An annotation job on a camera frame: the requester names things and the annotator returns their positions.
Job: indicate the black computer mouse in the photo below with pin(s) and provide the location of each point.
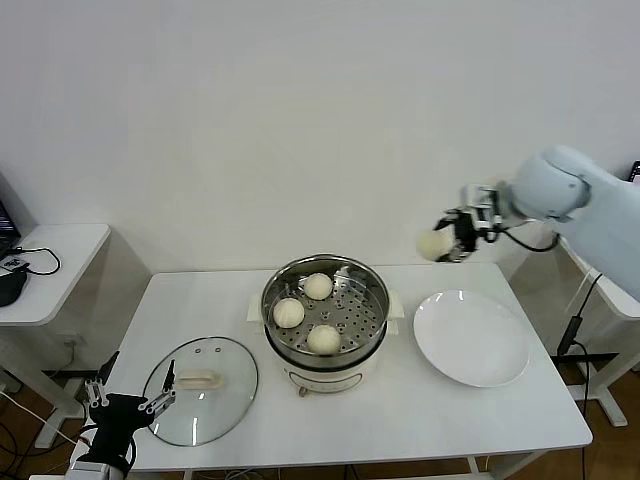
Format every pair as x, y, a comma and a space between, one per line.
10, 290

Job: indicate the white steamed baozi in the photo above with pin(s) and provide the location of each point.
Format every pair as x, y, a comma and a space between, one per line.
289, 313
318, 286
432, 244
324, 339

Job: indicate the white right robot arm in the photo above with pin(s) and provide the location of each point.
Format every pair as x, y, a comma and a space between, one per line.
555, 185

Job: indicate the cream electric cooker pot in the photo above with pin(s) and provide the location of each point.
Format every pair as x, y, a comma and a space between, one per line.
325, 377

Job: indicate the dark open laptop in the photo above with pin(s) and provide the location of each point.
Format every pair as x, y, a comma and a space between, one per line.
635, 172

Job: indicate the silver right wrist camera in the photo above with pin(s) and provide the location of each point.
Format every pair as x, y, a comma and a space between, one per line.
480, 197

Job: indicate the white wall power socket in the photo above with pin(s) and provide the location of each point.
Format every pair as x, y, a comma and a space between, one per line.
75, 341

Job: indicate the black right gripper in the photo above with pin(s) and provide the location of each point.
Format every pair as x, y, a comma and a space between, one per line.
467, 232

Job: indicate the small black white card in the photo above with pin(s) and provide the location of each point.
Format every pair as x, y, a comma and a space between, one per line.
14, 263

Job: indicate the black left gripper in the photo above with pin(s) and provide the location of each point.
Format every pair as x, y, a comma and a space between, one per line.
117, 420

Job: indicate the white round plate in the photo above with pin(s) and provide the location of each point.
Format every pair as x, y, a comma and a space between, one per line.
470, 340

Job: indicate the stainless steel steamer basket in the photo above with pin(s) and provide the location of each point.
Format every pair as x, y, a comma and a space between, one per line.
357, 315

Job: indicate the laptop with pink screen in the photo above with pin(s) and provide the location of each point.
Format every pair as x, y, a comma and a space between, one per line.
6, 220

